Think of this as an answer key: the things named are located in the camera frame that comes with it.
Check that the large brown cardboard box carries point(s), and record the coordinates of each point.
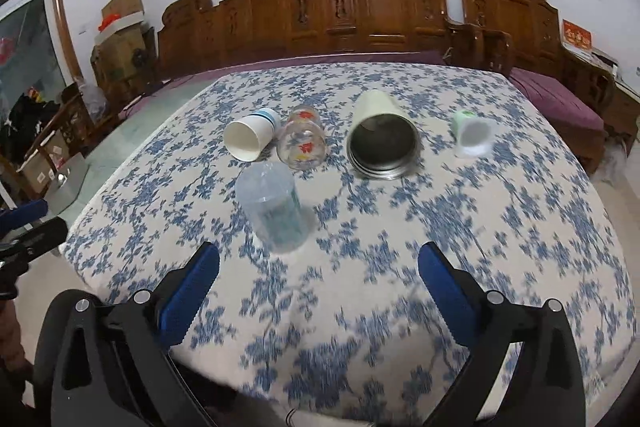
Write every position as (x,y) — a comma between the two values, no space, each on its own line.
(120,57)

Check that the carved wooden armchair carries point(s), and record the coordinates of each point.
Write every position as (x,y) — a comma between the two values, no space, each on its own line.
(520,7)

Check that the person's left forearm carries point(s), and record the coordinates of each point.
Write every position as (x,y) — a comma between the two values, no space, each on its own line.
(10,337)

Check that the small white green cup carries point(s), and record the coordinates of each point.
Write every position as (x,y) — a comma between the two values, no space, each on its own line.
(471,134)

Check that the glass cup red fish print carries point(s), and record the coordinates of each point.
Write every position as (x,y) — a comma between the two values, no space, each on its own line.
(301,144)

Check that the white paper cup blue stripes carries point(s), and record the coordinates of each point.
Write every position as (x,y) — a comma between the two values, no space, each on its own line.
(247,138)

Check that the purple armchair cushion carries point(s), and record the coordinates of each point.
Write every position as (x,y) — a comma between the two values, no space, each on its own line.
(555,99)

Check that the small open cardboard box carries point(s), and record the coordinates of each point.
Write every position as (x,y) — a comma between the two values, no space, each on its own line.
(122,4)

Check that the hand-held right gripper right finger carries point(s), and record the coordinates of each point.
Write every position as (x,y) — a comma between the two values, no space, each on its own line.
(445,297)

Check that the carved wooden sofa bench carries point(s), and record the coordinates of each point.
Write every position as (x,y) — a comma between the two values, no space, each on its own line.
(350,7)

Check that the red wall sticker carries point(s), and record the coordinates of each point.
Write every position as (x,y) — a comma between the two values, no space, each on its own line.
(576,33)

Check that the clear plastic cup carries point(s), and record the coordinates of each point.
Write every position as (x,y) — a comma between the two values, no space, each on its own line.
(272,207)

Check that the pile of dark clothes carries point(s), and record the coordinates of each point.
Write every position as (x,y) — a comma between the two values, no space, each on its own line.
(25,117)

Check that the wooden side chair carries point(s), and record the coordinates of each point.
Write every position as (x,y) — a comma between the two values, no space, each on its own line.
(65,127)

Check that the purple bench cushion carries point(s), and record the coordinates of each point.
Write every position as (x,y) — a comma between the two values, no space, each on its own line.
(320,56)

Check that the wooden framed glass door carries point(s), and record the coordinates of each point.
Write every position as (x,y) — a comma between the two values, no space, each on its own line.
(30,42)

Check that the silver metal bin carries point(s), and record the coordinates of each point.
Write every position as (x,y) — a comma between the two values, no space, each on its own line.
(67,187)

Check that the clear plastic bag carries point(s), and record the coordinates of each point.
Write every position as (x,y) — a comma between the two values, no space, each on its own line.
(92,99)

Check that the blue floral tablecloth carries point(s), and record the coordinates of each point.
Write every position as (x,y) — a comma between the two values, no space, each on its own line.
(350,257)

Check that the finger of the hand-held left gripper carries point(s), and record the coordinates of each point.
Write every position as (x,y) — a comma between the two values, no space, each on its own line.
(25,213)
(42,234)

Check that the cream metal tumbler cup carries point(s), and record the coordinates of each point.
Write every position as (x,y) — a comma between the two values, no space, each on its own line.
(382,139)

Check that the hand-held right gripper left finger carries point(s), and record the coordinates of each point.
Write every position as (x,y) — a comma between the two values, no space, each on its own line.
(192,297)

